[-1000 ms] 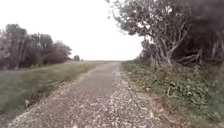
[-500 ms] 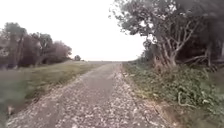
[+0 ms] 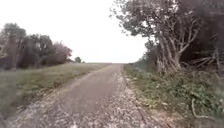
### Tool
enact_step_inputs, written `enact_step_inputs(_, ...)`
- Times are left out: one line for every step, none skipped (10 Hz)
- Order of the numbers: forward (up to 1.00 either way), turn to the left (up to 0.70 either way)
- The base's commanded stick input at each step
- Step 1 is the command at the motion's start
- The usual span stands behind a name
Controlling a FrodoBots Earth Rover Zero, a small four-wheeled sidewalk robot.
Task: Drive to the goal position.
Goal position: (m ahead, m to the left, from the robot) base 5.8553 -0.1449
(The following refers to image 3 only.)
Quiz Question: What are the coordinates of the small distant tree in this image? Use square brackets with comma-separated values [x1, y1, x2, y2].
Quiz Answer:
[74, 56, 83, 64]

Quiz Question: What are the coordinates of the grey gravel path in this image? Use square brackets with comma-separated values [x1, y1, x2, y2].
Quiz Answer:
[0, 63, 174, 128]

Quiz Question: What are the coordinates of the weedy grass verge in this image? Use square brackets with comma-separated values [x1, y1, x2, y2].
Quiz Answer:
[123, 63, 224, 128]

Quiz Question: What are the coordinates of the row of trees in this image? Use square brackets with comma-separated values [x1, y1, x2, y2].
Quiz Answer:
[0, 22, 74, 71]

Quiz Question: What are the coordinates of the grass field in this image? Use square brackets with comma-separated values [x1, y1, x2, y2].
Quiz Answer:
[0, 62, 112, 118]

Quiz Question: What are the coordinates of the wood of leaning trees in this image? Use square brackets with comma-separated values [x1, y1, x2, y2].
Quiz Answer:
[109, 0, 224, 75]

